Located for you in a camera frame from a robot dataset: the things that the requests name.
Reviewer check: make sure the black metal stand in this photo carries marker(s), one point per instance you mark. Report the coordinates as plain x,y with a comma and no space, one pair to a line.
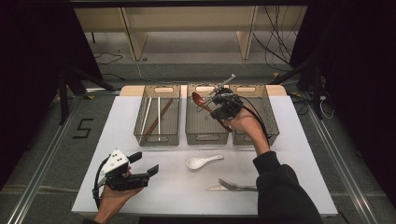
317,90
63,99

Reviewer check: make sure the metal fork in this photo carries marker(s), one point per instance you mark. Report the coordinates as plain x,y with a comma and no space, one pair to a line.
227,184

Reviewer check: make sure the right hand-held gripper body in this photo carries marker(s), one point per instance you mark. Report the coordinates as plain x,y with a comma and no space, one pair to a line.
229,104

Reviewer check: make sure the short aluminium rail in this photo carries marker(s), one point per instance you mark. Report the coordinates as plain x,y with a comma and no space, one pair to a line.
102,91

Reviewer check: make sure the dark curtain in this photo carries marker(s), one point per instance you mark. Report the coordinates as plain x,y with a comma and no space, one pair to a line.
361,77
31,77

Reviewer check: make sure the person's left hand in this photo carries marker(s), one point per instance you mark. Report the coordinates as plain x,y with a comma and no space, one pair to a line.
113,200

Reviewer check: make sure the light wooden desk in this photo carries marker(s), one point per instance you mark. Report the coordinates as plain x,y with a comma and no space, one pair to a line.
193,18

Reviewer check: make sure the aluminium floor rail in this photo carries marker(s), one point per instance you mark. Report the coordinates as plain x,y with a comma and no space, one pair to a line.
342,165
40,174

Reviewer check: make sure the white ceramic spoon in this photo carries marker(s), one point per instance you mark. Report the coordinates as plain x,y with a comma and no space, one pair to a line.
196,162

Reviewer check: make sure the person's right hand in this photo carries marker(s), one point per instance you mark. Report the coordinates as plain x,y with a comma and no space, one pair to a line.
249,130

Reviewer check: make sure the red-brown wooden spoon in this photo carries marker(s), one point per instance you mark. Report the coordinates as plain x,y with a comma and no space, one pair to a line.
197,99

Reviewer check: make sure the grey transparent plastic bin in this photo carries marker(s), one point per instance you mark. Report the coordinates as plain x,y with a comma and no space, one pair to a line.
199,130
267,112
158,119

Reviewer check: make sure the white table cover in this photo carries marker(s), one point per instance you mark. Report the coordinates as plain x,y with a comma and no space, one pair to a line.
118,149

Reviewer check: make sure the brown chopstick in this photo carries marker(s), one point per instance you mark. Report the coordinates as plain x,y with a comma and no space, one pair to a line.
162,112
165,110

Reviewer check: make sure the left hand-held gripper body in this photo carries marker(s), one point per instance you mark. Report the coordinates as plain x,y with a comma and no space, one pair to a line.
124,181

